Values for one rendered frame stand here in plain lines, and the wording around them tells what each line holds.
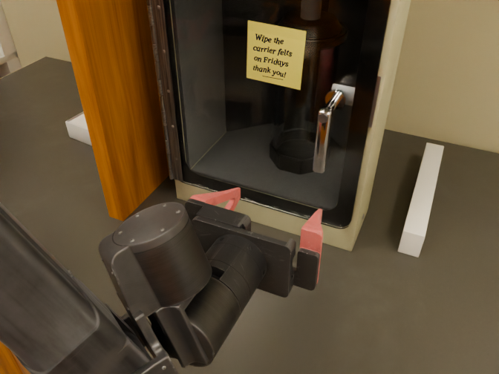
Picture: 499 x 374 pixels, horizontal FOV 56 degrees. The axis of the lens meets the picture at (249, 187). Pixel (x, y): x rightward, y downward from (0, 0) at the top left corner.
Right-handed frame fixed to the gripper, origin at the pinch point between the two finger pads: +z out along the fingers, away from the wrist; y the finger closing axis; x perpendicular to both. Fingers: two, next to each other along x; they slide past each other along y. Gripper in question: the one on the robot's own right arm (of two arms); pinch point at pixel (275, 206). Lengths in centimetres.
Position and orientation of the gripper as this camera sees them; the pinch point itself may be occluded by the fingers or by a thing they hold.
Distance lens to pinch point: 51.5
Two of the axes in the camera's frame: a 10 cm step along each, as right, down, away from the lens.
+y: -9.1, -2.4, 3.5
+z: 4.2, -5.1, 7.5
